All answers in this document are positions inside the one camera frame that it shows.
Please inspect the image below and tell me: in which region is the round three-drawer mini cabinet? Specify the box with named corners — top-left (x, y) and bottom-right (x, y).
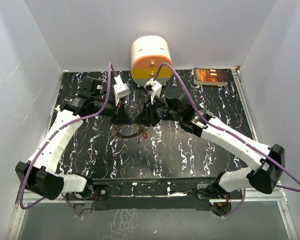
top-left (131, 35), bottom-right (173, 88)

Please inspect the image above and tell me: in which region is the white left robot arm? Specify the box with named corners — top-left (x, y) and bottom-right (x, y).
top-left (15, 75), bottom-right (130, 200)

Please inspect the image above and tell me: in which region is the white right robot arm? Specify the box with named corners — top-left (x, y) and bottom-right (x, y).
top-left (134, 93), bottom-right (285, 199)

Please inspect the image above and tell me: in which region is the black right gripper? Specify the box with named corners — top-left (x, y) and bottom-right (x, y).
top-left (134, 96), bottom-right (182, 128)

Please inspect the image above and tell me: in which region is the orange brown book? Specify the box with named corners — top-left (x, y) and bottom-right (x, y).
top-left (193, 68), bottom-right (228, 87)

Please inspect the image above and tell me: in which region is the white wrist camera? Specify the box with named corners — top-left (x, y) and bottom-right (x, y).
top-left (143, 78), bottom-right (162, 105)
top-left (113, 75), bottom-right (130, 106)

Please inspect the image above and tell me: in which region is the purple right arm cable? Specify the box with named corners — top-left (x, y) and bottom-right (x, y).
top-left (153, 63), bottom-right (300, 217)

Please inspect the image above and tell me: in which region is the aluminium frame rail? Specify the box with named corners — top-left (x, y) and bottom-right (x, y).
top-left (231, 68), bottom-right (259, 142)

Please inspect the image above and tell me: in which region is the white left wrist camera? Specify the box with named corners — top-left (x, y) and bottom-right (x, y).
top-left (113, 75), bottom-right (130, 106)

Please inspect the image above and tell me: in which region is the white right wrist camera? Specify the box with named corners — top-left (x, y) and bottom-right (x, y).
top-left (143, 78), bottom-right (162, 105)

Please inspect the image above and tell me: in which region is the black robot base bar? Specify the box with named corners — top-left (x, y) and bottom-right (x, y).
top-left (91, 177), bottom-right (243, 214)

